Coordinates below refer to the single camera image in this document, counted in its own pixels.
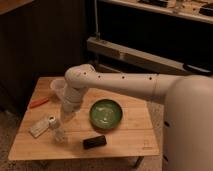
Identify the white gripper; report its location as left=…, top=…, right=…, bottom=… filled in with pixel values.
left=61, top=85, right=86, bottom=112

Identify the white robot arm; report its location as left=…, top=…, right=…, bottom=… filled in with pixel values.
left=61, top=64, right=213, bottom=171

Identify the clear plastic bottle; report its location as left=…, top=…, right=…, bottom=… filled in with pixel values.
left=48, top=116, right=67, bottom=143

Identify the clear plastic cup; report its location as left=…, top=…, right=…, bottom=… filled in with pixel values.
left=50, top=78, right=66, bottom=100

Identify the green round plate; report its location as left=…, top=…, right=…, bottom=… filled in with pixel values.
left=89, top=99, right=123, bottom=130

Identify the white rectangular packet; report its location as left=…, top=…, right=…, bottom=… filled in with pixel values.
left=29, top=117, right=49, bottom=138

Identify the wooden table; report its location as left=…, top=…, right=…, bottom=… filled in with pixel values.
left=8, top=77, right=159, bottom=160

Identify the black rectangular bar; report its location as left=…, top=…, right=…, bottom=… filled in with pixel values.
left=83, top=135, right=107, bottom=149

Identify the metal shelf beam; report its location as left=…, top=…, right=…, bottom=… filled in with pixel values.
left=87, top=37, right=213, bottom=77

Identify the vertical metal pole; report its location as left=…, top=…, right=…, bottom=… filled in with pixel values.
left=94, top=0, right=100, bottom=40

